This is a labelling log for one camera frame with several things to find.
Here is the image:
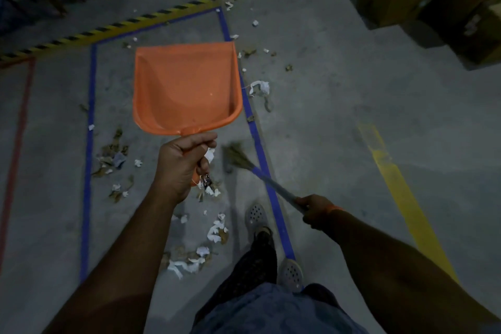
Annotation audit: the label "person's left forearm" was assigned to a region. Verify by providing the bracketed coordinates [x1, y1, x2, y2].
[43, 188, 188, 334]

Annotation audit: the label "person's right hand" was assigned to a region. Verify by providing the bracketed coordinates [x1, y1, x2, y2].
[294, 194, 338, 231]

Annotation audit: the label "person's left hand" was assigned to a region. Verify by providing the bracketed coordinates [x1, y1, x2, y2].
[152, 132, 218, 204]

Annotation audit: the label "person's right forearm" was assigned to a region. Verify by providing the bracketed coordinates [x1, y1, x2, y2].
[325, 208, 501, 334]

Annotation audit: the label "grass broom with metal handle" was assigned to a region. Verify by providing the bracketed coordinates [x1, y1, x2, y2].
[223, 143, 310, 214]

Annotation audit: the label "pile of paper scraps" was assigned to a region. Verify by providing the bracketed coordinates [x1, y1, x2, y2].
[78, 0, 294, 280]

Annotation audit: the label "blue patterned shirt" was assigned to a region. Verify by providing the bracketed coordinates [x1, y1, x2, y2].
[192, 282, 368, 334]

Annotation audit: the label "orange plastic dustpan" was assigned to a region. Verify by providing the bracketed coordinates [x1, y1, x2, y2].
[133, 41, 244, 188]

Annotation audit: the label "black patterned trousers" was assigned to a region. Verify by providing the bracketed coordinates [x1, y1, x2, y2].
[194, 228, 345, 323]

